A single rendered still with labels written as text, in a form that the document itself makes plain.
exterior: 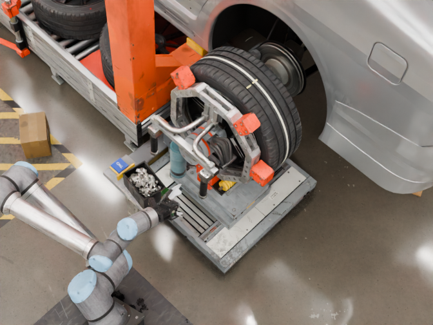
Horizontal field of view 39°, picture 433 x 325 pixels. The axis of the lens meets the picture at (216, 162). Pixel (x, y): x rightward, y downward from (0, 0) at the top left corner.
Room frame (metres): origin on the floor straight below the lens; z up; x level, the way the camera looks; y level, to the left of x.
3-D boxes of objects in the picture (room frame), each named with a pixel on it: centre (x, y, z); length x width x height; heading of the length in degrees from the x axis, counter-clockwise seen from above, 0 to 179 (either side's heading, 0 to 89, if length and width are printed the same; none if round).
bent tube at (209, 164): (1.55, 0.03, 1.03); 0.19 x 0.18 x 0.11; 142
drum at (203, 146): (1.65, 0.08, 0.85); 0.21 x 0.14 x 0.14; 142
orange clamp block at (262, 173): (1.52, -0.22, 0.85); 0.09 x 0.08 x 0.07; 52
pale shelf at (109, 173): (1.59, 0.38, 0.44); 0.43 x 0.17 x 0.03; 52
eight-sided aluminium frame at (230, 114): (1.71, 0.03, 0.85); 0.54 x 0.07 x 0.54; 52
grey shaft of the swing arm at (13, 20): (2.75, 1.41, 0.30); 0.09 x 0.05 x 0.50; 52
